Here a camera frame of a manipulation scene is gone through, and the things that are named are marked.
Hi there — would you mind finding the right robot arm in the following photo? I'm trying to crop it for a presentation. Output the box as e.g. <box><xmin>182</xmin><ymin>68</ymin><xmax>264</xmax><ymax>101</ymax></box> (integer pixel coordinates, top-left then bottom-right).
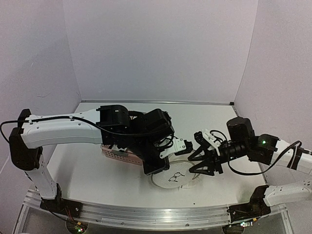
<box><xmin>188</xmin><ymin>117</ymin><xmax>312</xmax><ymax>216</ymax></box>

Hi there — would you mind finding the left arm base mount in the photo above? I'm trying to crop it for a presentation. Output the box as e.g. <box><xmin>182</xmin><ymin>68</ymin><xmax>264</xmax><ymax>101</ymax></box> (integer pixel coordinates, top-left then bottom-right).
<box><xmin>40</xmin><ymin>183</ymin><xmax>83</xmax><ymax>218</ymax></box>

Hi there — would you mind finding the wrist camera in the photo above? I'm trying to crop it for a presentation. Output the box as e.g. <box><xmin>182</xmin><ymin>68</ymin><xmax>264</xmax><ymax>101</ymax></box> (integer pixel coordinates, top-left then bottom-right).
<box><xmin>194</xmin><ymin>129</ymin><xmax>221</xmax><ymax>155</ymax></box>
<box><xmin>157</xmin><ymin>137</ymin><xmax>193</xmax><ymax>159</ymax></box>

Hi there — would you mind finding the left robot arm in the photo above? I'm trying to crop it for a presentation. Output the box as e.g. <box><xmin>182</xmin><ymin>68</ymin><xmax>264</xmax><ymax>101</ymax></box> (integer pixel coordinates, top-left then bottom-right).
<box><xmin>3</xmin><ymin>105</ymin><xmax>174</xmax><ymax>213</ymax></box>

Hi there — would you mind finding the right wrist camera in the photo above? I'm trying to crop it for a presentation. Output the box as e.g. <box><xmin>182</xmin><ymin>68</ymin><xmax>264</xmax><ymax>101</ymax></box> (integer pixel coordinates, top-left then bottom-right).
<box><xmin>194</xmin><ymin>129</ymin><xmax>221</xmax><ymax>155</ymax></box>

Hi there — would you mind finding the aluminium front table rail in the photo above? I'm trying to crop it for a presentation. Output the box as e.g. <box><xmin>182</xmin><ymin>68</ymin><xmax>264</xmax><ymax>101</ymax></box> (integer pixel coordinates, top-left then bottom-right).
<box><xmin>24</xmin><ymin>189</ymin><xmax>288</xmax><ymax>225</ymax></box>

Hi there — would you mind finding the white mesh laundry bag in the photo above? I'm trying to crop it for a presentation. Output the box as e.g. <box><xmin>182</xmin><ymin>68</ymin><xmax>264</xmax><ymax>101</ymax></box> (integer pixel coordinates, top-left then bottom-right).
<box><xmin>151</xmin><ymin>160</ymin><xmax>202</xmax><ymax>189</ymax></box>

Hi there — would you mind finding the pink plastic basket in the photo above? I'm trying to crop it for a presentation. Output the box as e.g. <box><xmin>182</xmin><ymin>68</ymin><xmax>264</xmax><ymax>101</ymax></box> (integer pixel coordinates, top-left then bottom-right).
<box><xmin>100</xmin><ymin>144</ymin><xmax>143</xmax><ymax>166</ymax></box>

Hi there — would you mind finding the aluminium back table rail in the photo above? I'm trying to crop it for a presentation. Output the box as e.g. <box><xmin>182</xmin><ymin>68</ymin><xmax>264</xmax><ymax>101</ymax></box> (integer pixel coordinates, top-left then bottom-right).
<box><xmin>81</xmin><ymin>99</ymin><xmax>231</xmax><ymax>106</ymax></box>

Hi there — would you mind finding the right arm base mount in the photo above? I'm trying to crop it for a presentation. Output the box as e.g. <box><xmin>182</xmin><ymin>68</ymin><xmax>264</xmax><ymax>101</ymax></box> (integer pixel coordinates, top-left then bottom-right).
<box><xmin>227</xmin><ymin>185</ymin><xmax>271</xmax><ymax>223</ymax></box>

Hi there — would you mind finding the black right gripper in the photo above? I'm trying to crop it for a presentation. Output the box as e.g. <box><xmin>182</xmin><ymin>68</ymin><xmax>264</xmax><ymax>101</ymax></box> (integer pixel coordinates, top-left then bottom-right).
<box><xmin>189</xmin><ymin>140</ymin><xmax>249</xmax><ymax>176</ymax></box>

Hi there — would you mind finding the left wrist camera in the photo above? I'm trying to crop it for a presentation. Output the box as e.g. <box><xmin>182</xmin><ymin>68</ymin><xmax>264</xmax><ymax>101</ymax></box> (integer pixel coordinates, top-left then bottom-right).
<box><xmin>157</xmin><ymin>137</ymin><xmax>193</xmax><ymax>159</ymax></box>

